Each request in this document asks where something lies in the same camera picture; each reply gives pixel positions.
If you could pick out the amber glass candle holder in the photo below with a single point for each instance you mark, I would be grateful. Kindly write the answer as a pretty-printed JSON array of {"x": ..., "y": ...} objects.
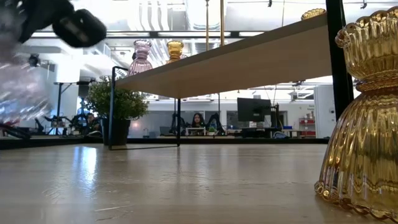
[
  {"x": 363, "y": 140},
  {"x": 174, "y": 49},
  {"x": 312, "y": 13}
]

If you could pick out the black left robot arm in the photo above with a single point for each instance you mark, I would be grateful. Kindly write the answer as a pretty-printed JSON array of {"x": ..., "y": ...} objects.
[{"x": 7, "y": 12}]

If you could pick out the black background robot arm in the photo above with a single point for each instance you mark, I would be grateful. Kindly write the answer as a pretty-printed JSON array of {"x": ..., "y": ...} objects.
[
  {"x": 173, "y": 124},
  {"x": 216, "y": 117}
]

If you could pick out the green potted plant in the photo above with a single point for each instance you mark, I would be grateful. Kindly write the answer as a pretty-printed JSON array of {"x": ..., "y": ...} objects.
[{"x": 124, "y": 102}]

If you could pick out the person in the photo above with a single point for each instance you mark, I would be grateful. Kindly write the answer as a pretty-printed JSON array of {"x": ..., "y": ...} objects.
[
  {"x": 91, "y": 119},
  {"x": 197, "y": 119}
]

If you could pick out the black robot arms with table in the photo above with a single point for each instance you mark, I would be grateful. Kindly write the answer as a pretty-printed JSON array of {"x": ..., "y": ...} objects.
[{"x": 77, "y": 121}]

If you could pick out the small green plant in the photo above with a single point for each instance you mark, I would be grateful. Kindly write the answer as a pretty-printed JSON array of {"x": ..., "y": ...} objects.
[{"x": 212, "y": 129}]

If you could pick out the wooden riser shelf black legs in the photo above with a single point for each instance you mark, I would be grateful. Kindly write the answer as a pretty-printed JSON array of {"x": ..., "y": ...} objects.
[{"x": 248, "y": 68}]

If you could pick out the black desk monitor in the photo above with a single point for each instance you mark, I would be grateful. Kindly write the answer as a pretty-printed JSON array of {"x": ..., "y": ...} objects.
[{"x": 253, "y": 109}]

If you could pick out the blue chair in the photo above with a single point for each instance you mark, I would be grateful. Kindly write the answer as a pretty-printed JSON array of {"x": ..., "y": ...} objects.
[{"x": 280, "y": 135}]

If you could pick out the shelf with red boxes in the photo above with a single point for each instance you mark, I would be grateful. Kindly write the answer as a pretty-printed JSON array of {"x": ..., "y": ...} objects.
[{"x": 307, "y": 122}]

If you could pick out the white cabinet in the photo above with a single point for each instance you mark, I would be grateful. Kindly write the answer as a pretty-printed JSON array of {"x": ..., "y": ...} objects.
[{"x": 323, "y": 109}]

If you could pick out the black ceiling camera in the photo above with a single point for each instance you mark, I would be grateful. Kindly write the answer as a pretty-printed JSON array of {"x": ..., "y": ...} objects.
[{"x": 33, "y": 59}]

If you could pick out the black stand frame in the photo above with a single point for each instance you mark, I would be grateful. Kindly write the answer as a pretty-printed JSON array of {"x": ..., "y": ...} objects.
[{"x": 59, "y": 102}]

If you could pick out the white box frame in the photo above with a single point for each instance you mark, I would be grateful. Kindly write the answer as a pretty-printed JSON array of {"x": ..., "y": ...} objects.
[{"x": 195, "y": 128}]

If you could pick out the black aluminium table frame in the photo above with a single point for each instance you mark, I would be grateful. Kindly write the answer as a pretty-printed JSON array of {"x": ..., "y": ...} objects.
[{"x": 248, "y": 140}]

